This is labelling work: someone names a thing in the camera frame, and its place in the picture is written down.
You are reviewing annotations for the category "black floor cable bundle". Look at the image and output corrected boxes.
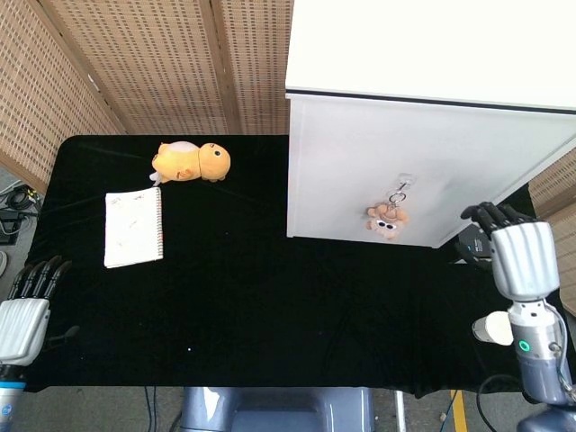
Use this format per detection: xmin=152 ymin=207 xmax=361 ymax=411
xmin=0 ymin=179 xmax=44 ymax=247

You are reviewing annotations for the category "white spiral notebook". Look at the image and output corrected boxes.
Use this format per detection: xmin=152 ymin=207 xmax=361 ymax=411
xmin=103 ymin=186 xmax=165 ymax=269

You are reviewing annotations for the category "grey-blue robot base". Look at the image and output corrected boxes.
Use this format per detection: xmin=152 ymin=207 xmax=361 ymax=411
xmin=179 ymin=385 xmax=374 ymax=432

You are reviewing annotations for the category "white cabinet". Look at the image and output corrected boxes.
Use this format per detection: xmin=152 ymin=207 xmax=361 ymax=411
xmin=284 ymin=0 xmax=576 ymax=249

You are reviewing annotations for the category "small black box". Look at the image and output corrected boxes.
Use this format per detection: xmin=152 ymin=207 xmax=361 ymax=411
xmin=452 ymin=222 xmax=496 ymax=266

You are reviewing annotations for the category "left black-fingered silver robot hand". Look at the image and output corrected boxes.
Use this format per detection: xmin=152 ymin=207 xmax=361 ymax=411
xmin=0 ymin=255 xmax=81 ymax=366

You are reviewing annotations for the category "yellow plush duck toy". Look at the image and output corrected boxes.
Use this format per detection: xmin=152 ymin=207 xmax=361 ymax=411
xmin=149 ymin=140 xmax=231 ymax=186

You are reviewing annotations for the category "thin black hanging cable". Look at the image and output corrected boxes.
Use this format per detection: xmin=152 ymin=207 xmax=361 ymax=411
xmin=142 ymin=385 xmax=158 ymax=432

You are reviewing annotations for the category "brown plush keychain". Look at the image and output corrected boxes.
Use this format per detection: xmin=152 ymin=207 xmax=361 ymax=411
xmin=364 ymin=191 xmax=410 ymax=242

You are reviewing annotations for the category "black tablecloth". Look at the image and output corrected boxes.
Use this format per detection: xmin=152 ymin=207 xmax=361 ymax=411
xmin=22 ymin=134 xmax=563 ymax=400

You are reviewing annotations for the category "white cylindrical cup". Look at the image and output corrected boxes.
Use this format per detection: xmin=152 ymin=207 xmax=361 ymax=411
xmin=472 ymin=310 xmax=515 ymax=347

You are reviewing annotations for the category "woven bamboo folding screen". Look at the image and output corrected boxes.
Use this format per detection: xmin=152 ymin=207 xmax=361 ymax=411
xmin=0 ymin=0 xmax=294 ymax=194
xmin=526 ymin=148 xmax=576 ymax=316

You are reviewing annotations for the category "right black-fingered silver robot hand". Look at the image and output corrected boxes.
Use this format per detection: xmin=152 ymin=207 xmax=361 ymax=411
xmin=454 ymin=201 xmax=562 ymax=302

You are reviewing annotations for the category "blue floor cable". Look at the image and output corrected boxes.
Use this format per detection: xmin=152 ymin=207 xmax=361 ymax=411
xmin=442 ymin=390 xmax=461 ymax=432

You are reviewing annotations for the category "metal table leg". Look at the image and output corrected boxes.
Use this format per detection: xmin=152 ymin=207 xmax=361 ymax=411
xmin=394 ymin=390 xmax=407 ymax=432

